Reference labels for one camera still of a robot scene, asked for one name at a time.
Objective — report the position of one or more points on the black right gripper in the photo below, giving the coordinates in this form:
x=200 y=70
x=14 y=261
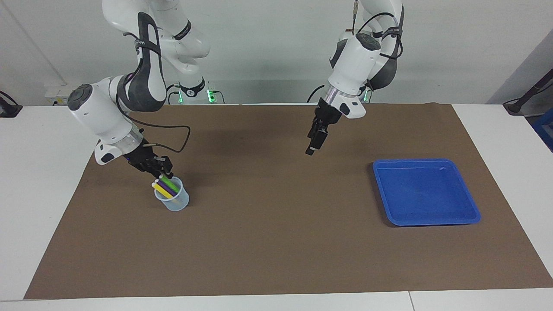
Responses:
x=144 y=160

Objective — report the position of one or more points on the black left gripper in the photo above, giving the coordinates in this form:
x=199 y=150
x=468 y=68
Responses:
x=326 y=115

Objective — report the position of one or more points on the green pen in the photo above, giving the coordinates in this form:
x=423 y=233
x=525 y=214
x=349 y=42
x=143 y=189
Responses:
x=170 y=185

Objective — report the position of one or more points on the yellow pen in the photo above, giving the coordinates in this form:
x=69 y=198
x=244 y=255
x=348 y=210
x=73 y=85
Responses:
x=160 y=190

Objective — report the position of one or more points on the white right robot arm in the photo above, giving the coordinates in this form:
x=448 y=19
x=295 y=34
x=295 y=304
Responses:
x=99 y=112

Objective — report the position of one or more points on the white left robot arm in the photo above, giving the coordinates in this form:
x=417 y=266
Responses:
x=354 y=65

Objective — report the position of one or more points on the blue plastic tray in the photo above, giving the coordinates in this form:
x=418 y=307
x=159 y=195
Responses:
x=423 y=194

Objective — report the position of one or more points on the purple pen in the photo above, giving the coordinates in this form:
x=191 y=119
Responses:
x=164 y=188

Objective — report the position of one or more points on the translucent plastic cup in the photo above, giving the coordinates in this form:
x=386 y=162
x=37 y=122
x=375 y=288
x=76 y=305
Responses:
x=177 y=205

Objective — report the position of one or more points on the brown table mat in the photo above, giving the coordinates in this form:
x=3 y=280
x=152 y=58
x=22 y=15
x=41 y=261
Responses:
x=276 y=242

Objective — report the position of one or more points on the white power strip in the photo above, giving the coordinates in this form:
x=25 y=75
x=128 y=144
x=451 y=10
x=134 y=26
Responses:
x=56 y=93

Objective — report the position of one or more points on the black clamp device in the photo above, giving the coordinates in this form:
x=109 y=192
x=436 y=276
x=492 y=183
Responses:
x=8 y=108

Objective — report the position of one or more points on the black stand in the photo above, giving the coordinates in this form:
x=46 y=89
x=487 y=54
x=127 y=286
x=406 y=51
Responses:
x=525 y=97

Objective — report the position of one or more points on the blue crate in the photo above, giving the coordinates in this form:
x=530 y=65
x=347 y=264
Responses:
x=545 y=129

